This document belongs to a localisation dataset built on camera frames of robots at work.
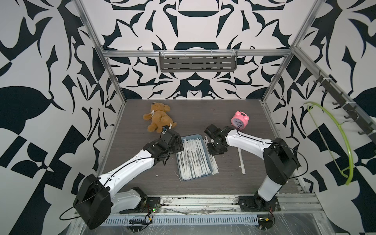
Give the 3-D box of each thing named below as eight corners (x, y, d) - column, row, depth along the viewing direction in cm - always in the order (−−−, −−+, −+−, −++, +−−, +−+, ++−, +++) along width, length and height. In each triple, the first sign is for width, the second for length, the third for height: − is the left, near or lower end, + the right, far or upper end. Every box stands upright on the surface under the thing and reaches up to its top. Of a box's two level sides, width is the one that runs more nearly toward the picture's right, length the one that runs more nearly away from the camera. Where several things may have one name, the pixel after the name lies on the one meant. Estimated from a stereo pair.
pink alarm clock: (229, 126, 110) (234, 114, 99) (233, 121, 112) (238, 109, 101) (240, 133, 106) (246, 121, 95) (244, 128, 108) (250, 116, 97)
